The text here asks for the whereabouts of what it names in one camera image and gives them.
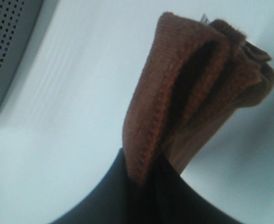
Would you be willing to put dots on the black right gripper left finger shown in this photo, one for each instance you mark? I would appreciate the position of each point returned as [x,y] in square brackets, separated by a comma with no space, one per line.
[110,202]

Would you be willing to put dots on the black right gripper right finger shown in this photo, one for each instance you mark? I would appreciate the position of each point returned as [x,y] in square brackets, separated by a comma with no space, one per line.
[172,201]

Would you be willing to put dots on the brown towel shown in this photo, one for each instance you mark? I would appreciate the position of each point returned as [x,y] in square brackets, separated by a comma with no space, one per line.
[195,76]

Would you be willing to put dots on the grey perforated plastic basket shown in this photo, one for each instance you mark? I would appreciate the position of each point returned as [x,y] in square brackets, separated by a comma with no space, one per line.
[17,21]

